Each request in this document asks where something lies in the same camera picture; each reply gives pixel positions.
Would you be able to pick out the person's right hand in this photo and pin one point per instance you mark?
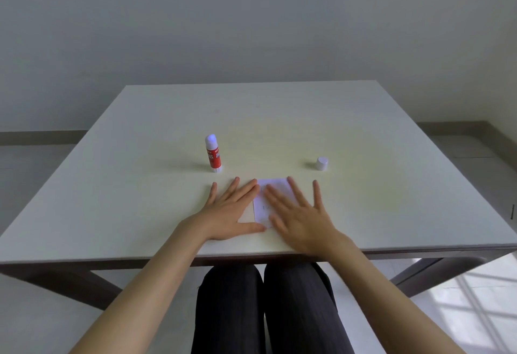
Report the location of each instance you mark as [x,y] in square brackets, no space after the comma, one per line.
[307,228]

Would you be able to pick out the person's left hand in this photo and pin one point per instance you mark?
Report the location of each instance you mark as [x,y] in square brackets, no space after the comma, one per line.
[220,218]

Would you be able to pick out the lilac paper card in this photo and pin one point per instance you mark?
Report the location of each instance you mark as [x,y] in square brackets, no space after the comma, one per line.
[260,212]

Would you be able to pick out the red and white glue stick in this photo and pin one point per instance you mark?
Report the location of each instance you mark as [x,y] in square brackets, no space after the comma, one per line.
[213,157]

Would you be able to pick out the white glue stick cap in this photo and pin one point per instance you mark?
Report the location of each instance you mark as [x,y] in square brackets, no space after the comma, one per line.
[322,164]

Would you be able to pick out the person's left forearm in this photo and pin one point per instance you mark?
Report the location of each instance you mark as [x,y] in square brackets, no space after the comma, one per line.
[137,297]

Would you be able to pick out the person's right forearm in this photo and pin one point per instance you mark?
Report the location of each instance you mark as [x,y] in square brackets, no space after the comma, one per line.
[387,305]

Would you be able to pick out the person's black trousers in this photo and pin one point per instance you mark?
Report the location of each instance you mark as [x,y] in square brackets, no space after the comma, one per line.
[230,313]

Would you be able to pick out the dark wooden table leg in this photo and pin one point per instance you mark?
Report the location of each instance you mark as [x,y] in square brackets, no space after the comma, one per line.
[428,275]
[80,289]

